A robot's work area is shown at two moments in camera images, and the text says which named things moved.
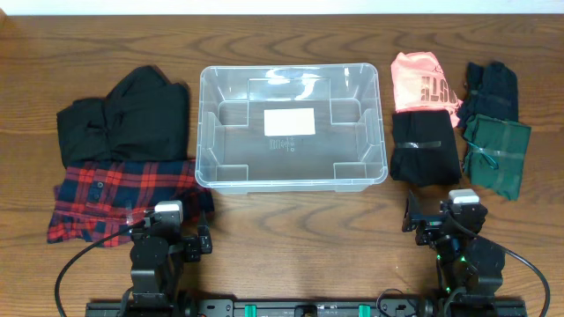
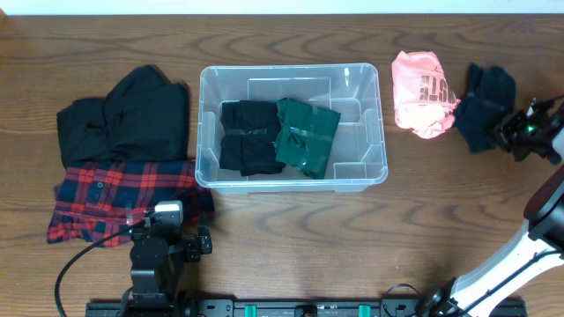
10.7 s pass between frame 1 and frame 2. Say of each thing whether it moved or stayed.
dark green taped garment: moved
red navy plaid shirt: stayed
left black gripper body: stayed
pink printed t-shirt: stayed
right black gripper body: moved
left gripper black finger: stayed
